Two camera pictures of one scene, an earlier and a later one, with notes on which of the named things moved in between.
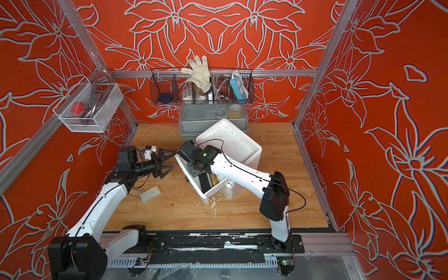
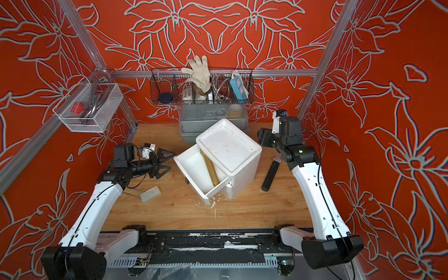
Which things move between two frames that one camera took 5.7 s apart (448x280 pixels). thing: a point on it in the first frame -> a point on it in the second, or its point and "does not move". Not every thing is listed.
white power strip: x=187 y=94 does not move
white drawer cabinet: x=231 y=142 does not move
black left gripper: x=156 y=163 does not move
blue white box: x=239 y=86 does not move
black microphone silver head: x=205 y=183 -> x=270 y=175
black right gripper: x=191 y=170 -> x=264 y=139
